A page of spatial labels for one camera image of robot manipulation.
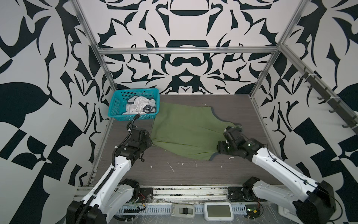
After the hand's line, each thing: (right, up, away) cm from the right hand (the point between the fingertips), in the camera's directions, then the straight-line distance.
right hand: (221, 147), depth 81 cm
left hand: (-42, +6, +1) cm, 42 cm away
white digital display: (-5, -26, -15) cm, 30 cm away
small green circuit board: (+13, -29, -10) cm, 34 cm away
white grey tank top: (-51, +25, +15) cm, 58 cm away
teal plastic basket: (-71, +31, +31) cm, 83 cm away
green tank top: (-14, +7, +16) cm, 22 cm away
